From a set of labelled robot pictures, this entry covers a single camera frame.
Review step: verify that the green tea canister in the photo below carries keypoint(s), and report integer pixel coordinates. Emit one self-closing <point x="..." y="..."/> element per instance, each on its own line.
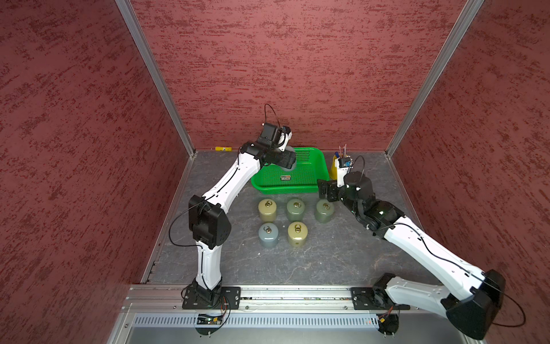
<point x="295" y="210"/>
<point x="324" y="211"/>

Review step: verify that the beige tea canister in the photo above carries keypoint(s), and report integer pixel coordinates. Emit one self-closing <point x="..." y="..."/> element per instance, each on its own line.
<point x="297" y="234"/>
<point x="267" y="210"/>

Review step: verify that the grey-blue tea canister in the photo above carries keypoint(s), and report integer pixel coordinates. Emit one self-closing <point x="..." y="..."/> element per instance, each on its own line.
<point x="268" y="235"/>
<point x="293" y="166"/>

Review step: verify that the aluminium corner profile right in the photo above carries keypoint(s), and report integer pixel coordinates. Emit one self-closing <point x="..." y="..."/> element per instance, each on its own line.
<point x="451" y="43"/>

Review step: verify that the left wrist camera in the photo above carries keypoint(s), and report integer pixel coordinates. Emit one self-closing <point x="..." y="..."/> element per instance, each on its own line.
<point x="275" y="137"/>

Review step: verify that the green plastic basket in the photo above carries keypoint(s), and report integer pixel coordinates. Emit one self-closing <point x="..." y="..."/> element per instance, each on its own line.
<point x="311" y="166"/>

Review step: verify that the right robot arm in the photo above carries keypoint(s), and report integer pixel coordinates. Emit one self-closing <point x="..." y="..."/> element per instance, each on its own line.
<point x="467" y="296"/>

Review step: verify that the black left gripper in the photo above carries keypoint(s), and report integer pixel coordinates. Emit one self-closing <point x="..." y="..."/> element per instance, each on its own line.
<point x="287" y="160"/>

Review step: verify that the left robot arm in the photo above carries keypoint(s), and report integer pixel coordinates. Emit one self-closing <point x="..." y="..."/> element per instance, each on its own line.
<point x="208" y="220"/>

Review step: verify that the aluminium corner profile left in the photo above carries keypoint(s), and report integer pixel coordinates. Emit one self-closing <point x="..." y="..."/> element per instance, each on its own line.
<point x="130" y="18"/>

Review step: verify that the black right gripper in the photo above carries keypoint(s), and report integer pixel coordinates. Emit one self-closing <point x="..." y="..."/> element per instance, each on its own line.
<point x="332" y="184"/>

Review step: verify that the aluminium corner profile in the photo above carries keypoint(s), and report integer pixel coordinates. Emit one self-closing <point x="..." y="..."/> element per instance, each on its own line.
<point x="130" y="18"/>
<point x="451" y="43"/>

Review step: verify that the beige tea canister back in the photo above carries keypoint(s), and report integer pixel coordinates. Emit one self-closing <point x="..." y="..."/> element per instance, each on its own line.
<point x="297" y="234"/>

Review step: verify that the yellow metal pencil bucket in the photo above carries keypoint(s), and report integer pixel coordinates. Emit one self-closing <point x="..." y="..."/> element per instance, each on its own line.
<point x="333" y="170"/>

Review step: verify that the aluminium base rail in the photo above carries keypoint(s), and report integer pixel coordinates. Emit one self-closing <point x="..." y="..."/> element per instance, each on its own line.
<point x="272" y="314"/>

